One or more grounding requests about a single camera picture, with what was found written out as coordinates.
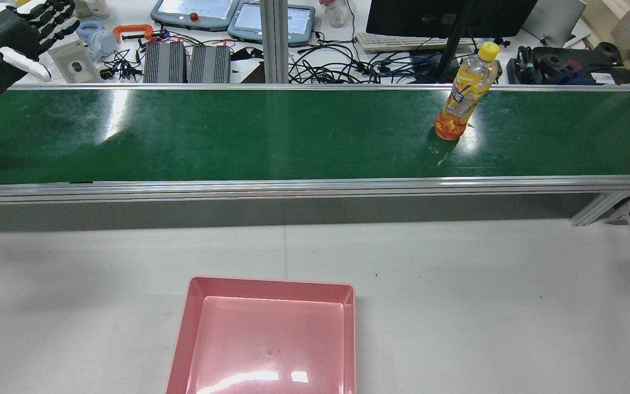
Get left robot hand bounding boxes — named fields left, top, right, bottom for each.
left=0, top=0, right=80, bottom=100

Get orange juice bottle yellow cap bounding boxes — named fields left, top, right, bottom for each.
left=434, top=42, right=500, bottom=141

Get pink plastic basket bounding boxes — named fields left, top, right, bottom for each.
left=165, top=276, right=357, bottom=394

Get white jar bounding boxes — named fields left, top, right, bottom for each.
left=84, top=0, right=110, bottom=20

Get pale blue tape roll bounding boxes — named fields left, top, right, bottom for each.
left=87, top=29, right=117, bottom=56

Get orange clamp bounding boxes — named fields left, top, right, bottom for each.
left=113, top=25, right=155, bottom=43

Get black ribbed metal box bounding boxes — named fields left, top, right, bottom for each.
left=189, top=44, right=232, bottom=84
left=143, top=42, right=188, bottom=84

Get grey teach pendant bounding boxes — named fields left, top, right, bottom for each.
left=227, top=1, right=316, bottom=47
left=150, top=0, right=240, bottom=32

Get beige keyboard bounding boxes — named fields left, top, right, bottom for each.
left=357, top=32, right=478, bottom=54

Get black monitor stand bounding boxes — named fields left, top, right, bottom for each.
left=411, top=0, right=482, bottom=84

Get black round flange part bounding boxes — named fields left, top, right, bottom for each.
left=506, top=46, right=622, bottom=85

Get silver flat device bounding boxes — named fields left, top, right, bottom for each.
left=522, top=0, right=589, bottom=48

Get plain wooden block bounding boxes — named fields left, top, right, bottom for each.
left=584, top=0, right=630, bottom=34

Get pale blue ring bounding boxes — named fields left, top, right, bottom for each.
left=76, top=21, right=106, bottom=40

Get small black connector cables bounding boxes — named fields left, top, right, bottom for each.
left=99, top=48, right=144, bottom=81

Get aluminium profile post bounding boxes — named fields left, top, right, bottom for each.
left=259, top=0, right=290, bottom=84

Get green conveyor belt aluminium frame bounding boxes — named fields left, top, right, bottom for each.
left=0, top=83, right=630, bottom=227

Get black cable tangle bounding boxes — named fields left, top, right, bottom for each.
left=288, top=30, right=460, bottom=84

